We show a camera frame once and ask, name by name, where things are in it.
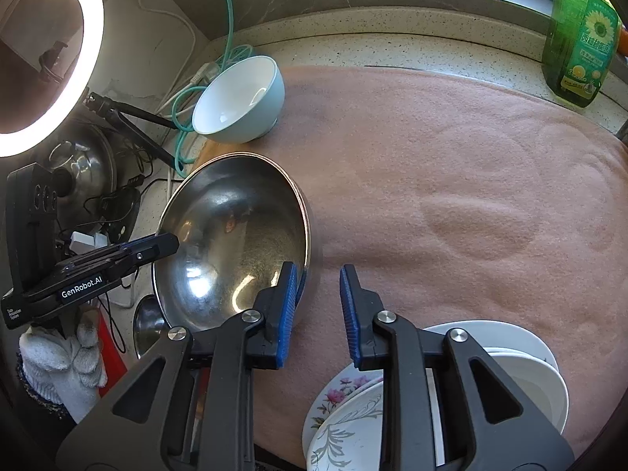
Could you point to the red container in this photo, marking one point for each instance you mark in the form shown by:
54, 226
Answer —
110, 353

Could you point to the pink floral deep plate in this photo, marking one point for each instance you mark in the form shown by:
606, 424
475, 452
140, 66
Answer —
542, 359

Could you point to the black tripod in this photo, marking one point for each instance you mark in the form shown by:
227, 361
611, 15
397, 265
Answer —
137, 117

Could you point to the pink towel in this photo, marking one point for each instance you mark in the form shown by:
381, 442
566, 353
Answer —
441, 181

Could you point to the large steel bowl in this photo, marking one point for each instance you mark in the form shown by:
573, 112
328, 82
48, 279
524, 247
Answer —
235, 235

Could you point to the white power adapter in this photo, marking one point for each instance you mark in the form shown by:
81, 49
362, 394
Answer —
83, 243

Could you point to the white plate with green sprig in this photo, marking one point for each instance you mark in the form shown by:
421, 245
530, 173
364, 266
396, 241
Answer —
343, 436

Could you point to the pink floral rim plate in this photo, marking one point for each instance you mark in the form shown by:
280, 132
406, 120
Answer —
333, 397

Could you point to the person's left hand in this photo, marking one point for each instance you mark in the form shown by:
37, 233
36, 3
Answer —
64, 368

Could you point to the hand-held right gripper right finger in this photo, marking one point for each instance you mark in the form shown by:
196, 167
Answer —
349, 314

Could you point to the small steel bowl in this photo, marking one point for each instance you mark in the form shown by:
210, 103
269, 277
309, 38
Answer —
147, 324

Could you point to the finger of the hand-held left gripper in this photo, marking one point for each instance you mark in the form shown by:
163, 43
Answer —
157, 248

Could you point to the light blue bowl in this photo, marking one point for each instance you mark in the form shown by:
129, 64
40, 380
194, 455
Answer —
235, 103

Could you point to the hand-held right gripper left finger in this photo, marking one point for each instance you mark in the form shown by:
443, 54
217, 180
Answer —
287, 314

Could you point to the green dish soap bottle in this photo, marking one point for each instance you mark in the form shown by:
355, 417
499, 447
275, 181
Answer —
579, 59

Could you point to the steel pot lid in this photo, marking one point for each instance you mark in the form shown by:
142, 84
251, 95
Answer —
93, 157

